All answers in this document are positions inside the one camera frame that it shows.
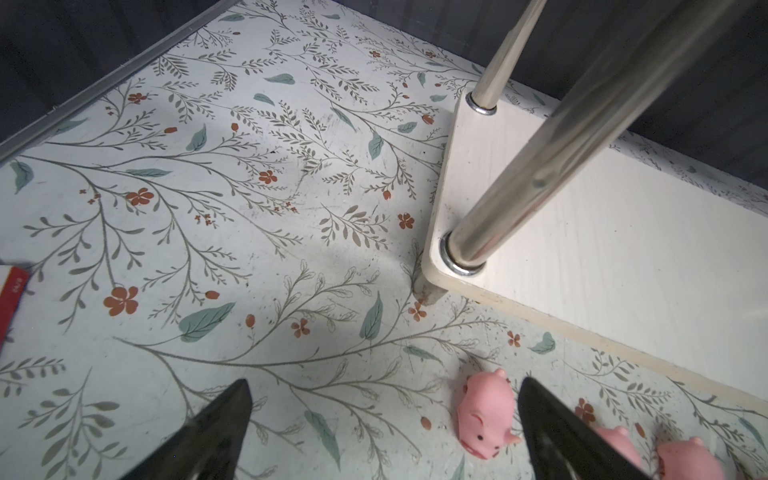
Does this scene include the red white card pack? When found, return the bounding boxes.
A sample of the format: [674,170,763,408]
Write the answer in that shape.
[0,265,30,345]

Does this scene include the pink pig toy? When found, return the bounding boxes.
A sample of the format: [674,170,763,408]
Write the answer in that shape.
[595,426,642,469]
[457,368,522,460]
[657,437,725,480]

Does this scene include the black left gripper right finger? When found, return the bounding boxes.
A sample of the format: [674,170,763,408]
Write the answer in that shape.
[518,377,647,480]

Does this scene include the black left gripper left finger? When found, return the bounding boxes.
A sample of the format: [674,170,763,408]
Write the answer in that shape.
[122,379,252,480]

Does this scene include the white two-tier shelf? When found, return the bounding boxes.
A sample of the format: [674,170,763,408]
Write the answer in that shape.
[412,0,768,415]

